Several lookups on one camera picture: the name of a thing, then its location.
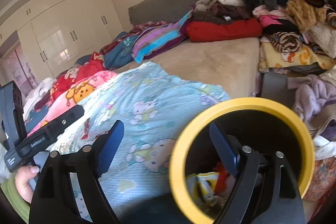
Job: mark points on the yellow cartoon blanket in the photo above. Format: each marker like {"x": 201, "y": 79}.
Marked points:
{"x": 294, "y": 58}

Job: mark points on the orange floral cloth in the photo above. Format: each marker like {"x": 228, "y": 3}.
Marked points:
{"x": 323, "y": 176}

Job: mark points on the light blue cartoon cat sheet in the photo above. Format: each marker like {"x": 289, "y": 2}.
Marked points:
{"x": 147, "y": 87}

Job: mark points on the pink cartoon bear blanket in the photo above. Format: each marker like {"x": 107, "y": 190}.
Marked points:
{"x": 102, "y": 77}

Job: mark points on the purple striped blanket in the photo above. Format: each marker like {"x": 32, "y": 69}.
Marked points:
{"x": 157, "y": 40}

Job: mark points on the brown towel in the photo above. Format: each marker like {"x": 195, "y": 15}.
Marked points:
{"x": 325, "y": 119}

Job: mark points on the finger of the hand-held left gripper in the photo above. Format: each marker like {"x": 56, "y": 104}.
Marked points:
{"x": 71, "y": 116}

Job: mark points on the pink cartoon door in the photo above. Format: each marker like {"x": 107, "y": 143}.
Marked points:
{"x": 18, "y": 66}

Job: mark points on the red floral quilt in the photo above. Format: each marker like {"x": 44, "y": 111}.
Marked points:
{"x": 86, "y": 69}

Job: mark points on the person's left hand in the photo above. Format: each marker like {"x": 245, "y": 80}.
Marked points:
{"x": 22, "y": 184}

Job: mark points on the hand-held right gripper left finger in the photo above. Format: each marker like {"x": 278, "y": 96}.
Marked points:
{"x": 111, "y": 148}

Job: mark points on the lavender cloth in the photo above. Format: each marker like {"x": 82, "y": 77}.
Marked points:
{"x": 315, "y": 92}

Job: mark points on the yellow-rimmed black trash bin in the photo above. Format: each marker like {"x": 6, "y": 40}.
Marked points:
{"x": 244, "y": 106}

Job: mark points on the grey headboard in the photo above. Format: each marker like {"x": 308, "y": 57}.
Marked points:
{"x": 162, "y": 3}

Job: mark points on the red plastic bag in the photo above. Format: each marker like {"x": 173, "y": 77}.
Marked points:
{"x": 222, "y": 179}

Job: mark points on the person's left forearm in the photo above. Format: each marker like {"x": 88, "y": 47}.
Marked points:
{"x": 13, "y": 207}

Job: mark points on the beige bed mattress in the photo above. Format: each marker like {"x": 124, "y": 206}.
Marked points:
{"x": 210, "y": 64}

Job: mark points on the maroon floral blanket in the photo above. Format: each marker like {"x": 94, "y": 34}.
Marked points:
{"x": 147, "y": 26}

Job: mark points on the yellow wrapper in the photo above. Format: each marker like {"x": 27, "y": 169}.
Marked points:
{"x": 207, "y": 184}

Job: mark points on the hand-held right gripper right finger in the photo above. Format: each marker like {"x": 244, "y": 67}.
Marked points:
{"x": 223, "y": 148}

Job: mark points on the teal cloth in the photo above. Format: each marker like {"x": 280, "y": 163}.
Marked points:
{"x": 147, "y": 211}

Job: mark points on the white wardrobe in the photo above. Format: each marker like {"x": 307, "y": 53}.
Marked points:
{"x": 65, "y": 37}

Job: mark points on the red cushion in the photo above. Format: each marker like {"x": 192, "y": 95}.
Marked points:
{"x": 223, "y": 29}

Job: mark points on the small white crumpled cloth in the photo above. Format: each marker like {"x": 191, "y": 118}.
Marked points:
{"x": 325, "y": 148}

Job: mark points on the blue floral quilt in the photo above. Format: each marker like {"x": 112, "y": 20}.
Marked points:
{"x": 120, "y": 50}

